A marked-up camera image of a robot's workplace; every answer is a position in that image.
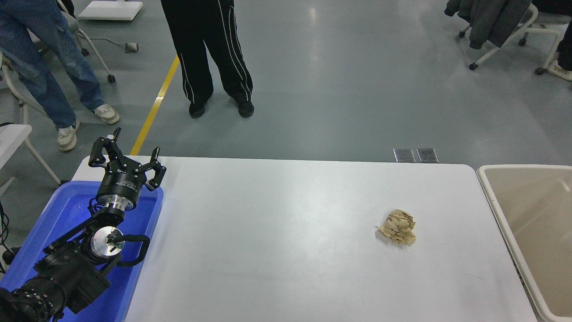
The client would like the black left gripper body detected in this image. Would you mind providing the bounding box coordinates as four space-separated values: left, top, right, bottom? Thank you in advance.
96 160 149 204

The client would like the blue plastic tray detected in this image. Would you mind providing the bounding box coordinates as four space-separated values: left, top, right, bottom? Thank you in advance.
0 180 164 322

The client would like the gray seat office chair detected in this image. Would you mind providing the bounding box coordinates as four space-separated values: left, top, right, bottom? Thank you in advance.
56 0 116 84

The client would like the person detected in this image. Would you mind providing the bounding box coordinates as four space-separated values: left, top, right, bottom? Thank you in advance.
532 0 572 81
0 0 120 152
160 0 255 119

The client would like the white flat floor platform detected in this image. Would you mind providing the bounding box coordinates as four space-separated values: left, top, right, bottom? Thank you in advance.
77 0 143 21

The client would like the crumpled tan paper ball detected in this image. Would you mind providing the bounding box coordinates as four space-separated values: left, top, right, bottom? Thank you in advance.
377 209 417 245

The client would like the dark gray jacket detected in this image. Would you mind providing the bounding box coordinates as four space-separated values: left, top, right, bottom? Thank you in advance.
445 0 534 50

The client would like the large pale plastic bin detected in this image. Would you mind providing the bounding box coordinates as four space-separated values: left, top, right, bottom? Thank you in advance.
476 164 572 322

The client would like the gray adapter with cable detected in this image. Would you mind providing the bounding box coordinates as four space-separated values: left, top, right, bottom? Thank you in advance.
91 37 142 53

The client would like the white tubular chair frame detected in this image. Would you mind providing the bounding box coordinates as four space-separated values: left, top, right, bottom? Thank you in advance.
0 51 32 127

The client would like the black cable bundle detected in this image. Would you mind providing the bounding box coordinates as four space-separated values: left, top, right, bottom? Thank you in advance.
0 202 21 274

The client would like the white frame office chair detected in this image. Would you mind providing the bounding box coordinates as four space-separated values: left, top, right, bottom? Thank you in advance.
459 0 572 76

